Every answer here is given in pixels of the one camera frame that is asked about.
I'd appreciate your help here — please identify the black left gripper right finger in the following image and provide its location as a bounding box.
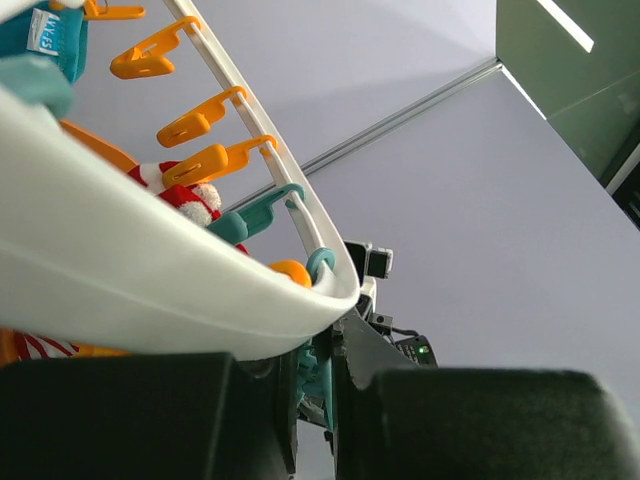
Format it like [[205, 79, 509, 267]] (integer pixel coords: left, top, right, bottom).
[[332, 312, 639, 479]]

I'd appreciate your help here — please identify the white round clip hanger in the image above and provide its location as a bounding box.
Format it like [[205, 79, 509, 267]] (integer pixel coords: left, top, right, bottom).
[[1, 1, 360, 360]]

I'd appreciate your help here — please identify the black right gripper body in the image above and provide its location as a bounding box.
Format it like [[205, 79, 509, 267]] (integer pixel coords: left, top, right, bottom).
[[390, 327, 438, 368]]

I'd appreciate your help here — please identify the teal fabric garment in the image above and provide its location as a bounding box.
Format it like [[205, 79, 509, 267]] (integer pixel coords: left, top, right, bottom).
[[1, 1, 88, 118]]

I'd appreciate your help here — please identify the orange clothes clip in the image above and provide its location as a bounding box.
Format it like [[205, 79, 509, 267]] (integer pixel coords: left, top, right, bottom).
[[161, 135, 277, 188], [83, 0, 146, 21], [110, 16, 201, 80], [156, 86, 247, 148]]

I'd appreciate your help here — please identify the orange plastic laundry basket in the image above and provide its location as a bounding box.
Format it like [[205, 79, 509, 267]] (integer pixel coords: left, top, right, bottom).
[[1, 120, 138, 366]]

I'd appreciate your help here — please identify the red white striped sock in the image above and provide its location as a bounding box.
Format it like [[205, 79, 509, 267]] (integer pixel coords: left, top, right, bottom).
[[127, 161, 222, 227]]

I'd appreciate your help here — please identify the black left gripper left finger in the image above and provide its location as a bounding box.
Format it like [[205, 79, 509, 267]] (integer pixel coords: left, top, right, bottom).
[[1, 331, 296, 479]]

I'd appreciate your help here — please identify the teal clothes clip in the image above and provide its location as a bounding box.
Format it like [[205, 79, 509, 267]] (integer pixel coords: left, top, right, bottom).
[[206, 183, 306, 246], [294, 247, 337, 444]]

